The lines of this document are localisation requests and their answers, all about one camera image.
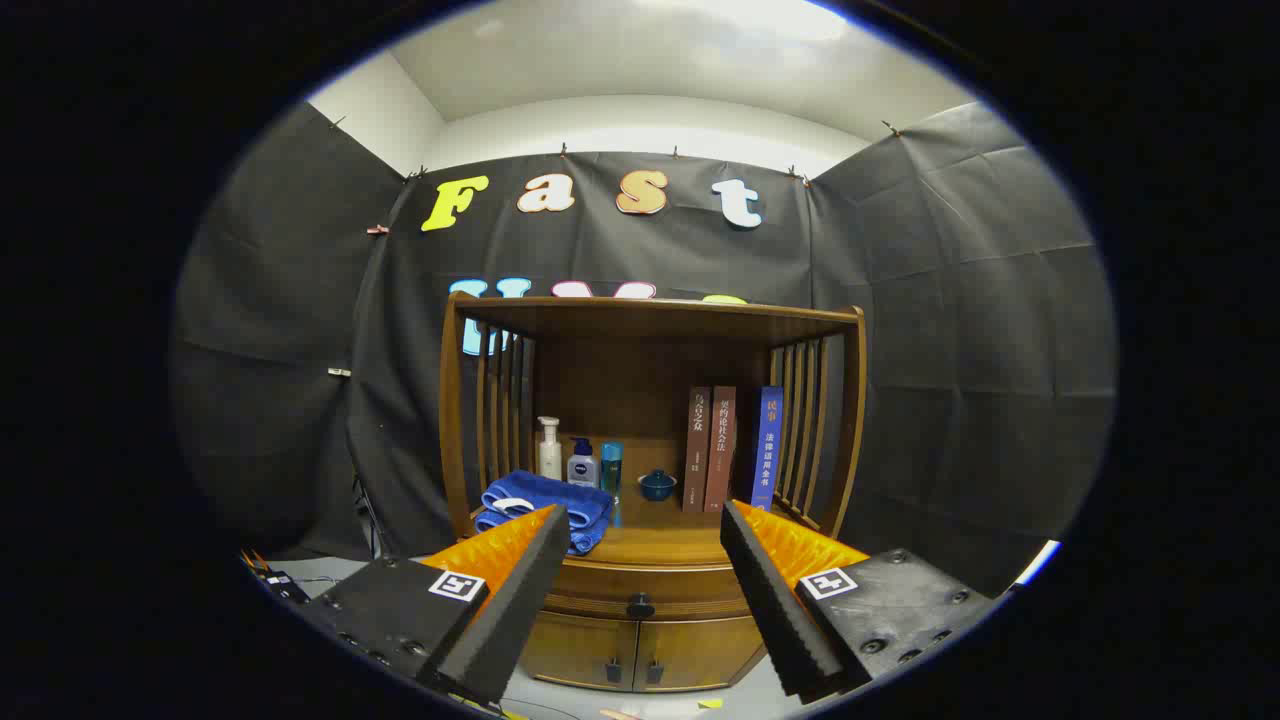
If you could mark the wooden countertop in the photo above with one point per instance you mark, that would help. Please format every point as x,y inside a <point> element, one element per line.
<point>660,545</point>

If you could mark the reddish brown book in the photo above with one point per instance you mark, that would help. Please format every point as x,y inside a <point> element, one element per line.
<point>720,450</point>

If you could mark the black drawer knob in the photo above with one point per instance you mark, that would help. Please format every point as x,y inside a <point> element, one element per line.
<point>640,605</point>

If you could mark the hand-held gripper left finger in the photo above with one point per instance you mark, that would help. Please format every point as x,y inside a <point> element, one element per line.
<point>520,610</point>

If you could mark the teal clear bottle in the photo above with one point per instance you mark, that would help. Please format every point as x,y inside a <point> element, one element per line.
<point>611,470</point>

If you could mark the wooden cabinet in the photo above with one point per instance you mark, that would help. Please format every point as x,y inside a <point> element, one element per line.
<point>600,320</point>

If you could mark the wooden drawer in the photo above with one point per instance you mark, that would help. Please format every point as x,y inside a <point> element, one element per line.
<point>600,590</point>

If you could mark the dark brown book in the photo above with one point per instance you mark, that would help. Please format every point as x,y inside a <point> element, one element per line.
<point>697,450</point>

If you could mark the white pump bottle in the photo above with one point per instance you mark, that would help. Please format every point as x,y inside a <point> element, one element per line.
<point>549,460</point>

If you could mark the black floor device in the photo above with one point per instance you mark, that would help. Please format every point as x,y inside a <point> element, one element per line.
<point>285,585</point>

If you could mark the blue lidded teacup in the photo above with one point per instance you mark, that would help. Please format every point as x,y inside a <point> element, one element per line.
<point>657,488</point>

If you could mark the wooden cabinet door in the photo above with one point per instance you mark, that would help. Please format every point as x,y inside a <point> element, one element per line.
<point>700,650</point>
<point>580,650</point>

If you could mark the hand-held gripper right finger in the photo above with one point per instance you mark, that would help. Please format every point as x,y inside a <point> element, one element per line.
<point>770,610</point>

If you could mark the white bottle with blue cap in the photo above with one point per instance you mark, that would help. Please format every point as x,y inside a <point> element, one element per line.
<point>582,470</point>

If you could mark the blue folded towel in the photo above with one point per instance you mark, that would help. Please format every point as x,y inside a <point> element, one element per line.
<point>560,495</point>

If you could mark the blue book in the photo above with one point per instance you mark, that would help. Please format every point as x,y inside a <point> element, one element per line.
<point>768,450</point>

